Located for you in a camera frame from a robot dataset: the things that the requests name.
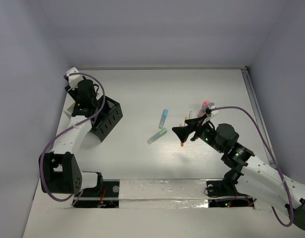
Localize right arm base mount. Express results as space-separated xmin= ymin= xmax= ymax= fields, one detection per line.
xmin=203 ymin=180 xmax=256 ymax=208

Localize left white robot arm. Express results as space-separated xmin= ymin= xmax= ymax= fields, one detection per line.
xmin=39 ymin=67 xmax=105 ymax=200

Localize white slotted organizer box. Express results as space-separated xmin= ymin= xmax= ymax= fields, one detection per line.
xmin=63 ymin=103 xmax=75 ymax=118

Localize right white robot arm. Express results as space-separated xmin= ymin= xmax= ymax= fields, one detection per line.
xmin=172 ymin=118 xmax=305 ymax=231

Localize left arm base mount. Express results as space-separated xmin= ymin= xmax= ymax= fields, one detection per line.
xmin=72 ymin=180 xmax=120 ymax=208

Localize black slotted organizer box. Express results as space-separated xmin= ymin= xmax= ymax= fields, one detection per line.
xmin=91 ymin=96 xmax=123 ymax=142

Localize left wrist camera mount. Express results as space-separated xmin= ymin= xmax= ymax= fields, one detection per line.
xmin=64 ymin=67 xmax=84 ymax=90

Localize green highlighter centre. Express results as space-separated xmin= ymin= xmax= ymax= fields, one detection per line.
xmin=147 ymin=128 xmax=167 ymax=144

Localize blue highlighter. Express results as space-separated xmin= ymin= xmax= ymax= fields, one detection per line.
xmin=158 ymin=109 xmax=168 ymax=129

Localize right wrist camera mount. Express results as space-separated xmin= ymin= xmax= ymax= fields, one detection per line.
xmin=203 ymin=102 xmax=218 ymax=124

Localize aluminium side rail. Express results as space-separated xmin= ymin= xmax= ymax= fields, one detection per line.
xmin=241 ymin=66 xmax=275 ymax=156

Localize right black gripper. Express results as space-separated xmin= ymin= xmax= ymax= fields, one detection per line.
xmin=172 ymin=114 xmax=224 ymax=153

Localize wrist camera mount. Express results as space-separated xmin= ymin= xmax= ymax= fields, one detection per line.
xmin=203 ymin=102 xmax=218 ymax=124
xmin=64 ymin=67 xmax=84 ymax=90

